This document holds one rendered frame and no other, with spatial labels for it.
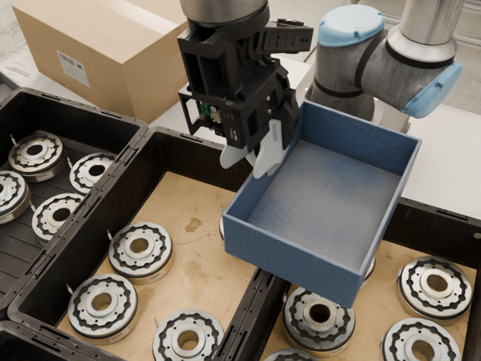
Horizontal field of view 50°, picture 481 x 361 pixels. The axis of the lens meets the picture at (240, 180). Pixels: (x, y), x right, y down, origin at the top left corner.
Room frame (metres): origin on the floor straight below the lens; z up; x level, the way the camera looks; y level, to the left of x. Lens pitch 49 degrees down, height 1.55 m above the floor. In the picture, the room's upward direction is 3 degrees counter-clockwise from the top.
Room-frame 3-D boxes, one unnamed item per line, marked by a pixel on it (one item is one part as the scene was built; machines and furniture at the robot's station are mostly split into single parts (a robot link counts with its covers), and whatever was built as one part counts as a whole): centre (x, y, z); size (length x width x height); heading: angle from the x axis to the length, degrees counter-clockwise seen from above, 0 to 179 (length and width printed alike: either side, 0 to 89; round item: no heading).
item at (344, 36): (0.82, -0.22, 0.97); 0.13 x 0.12 x 0.14; 44
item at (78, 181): (0.64, 0.26, 0.86); 0.10 x 0.10 x 0.01
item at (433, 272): (0.37, -0.28, 0.86); 0.05 x 0.05 x 0.01
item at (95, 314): (0.37, 0.22, 0.86); 0.05 x 0.05 x 0.01
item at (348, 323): (0.33, -0.10, 0.86); 0.10 x 0.10 x 0.01
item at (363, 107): (0.83, -0.22, 0.85); 0.15 x 0.15 x 0.10
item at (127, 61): (1.15, 0.29, 0.80); 0.40 x 0.30 x 0.20; 49
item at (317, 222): (0.36, -0.09, 1.10); 0.20 x 0.15 x 0.07; 149
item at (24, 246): (0.57, 0.37, 0.87); 0.40 x 0.30 x 0.11; 154
